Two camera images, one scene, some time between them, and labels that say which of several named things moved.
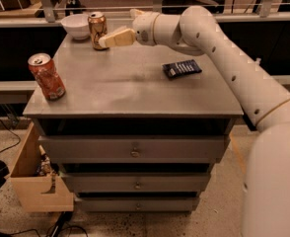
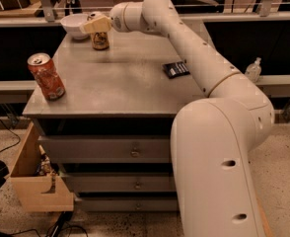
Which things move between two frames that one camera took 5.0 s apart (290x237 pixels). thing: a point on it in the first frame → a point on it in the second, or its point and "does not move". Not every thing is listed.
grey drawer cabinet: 129,138 does not move
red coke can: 44,71 does not move
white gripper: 144,26 → 116,17
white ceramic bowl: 77,25 does not move
